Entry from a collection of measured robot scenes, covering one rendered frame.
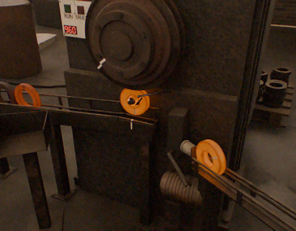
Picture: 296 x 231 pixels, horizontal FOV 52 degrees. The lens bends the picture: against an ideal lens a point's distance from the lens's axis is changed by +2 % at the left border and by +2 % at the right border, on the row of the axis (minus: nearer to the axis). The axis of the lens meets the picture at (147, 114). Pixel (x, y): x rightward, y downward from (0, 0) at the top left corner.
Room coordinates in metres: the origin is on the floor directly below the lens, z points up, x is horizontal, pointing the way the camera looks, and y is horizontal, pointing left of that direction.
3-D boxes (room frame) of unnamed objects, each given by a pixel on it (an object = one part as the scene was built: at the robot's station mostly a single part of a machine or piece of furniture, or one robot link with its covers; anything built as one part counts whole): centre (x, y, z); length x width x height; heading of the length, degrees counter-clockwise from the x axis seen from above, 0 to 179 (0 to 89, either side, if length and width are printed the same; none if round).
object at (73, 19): (1.60, 0.33, 1.15); 0.26 x 0.02 x 0.18; 66
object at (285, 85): (3.07, -0.93, 0.22); 1.20 x 0.81 x 0.44; 64
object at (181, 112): (1.28, -0.15, 0.68); 0.11 x 0.08 x 0.24; 156
